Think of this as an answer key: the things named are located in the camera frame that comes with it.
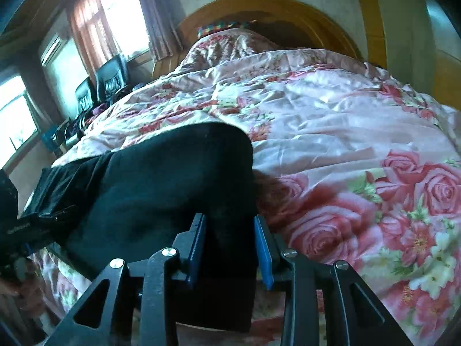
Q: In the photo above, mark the person's left hand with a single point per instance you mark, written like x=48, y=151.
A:
x=10, y=293

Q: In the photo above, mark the reddish curtain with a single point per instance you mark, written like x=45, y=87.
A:
x=93, y=32

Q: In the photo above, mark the white air conditioner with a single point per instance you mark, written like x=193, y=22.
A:
x=54, y=49

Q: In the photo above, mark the blue plastic crate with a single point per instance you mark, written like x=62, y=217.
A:
x=51, y=140

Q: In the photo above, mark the curtained window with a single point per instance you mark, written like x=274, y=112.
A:
x=119, y=10

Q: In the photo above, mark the wooden headboard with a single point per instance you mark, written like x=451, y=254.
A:
x=288, y=10

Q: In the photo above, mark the side window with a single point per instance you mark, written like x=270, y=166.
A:
x=14, y=115

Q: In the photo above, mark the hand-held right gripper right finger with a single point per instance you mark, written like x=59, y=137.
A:
x=262, y=256

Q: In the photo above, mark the black armchair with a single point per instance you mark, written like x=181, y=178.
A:
x=112, y=75
x=85, y=95

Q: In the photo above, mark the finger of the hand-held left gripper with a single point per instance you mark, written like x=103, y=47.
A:
x=50, y=214

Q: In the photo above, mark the colourful checked pillow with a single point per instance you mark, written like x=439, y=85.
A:
x=225, y=29

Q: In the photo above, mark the pink floral quilt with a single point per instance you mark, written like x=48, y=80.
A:
x=342, y=144

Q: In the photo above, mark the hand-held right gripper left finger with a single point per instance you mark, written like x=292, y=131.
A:
x=196, y=248

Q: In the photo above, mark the dark patterned curtain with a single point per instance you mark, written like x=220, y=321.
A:
x=158, y=14

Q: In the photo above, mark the black embroidered pants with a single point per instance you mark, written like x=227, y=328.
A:
x=151, y=187

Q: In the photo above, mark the wooden wardrobe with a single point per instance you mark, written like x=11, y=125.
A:
x=446, y=54

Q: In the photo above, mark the wooden door frame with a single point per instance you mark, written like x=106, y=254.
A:
x=369, y=14

